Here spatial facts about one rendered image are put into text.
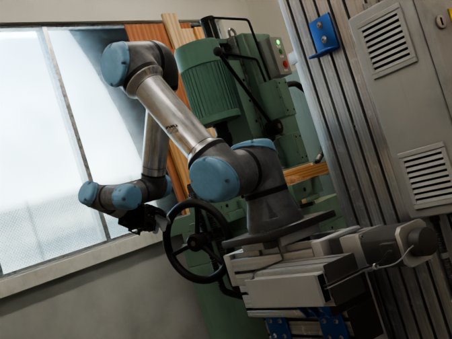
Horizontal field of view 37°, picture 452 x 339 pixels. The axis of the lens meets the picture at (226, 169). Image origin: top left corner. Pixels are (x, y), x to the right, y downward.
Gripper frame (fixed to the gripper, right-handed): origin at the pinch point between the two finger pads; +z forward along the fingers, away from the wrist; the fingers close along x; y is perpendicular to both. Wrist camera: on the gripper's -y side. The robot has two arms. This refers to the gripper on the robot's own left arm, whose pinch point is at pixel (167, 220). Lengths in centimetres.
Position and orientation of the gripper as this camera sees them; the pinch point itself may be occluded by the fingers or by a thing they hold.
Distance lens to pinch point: 223.5
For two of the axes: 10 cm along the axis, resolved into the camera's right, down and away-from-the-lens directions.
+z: 6.3, 3.5, 7.0
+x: 7.8, -2.7, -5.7
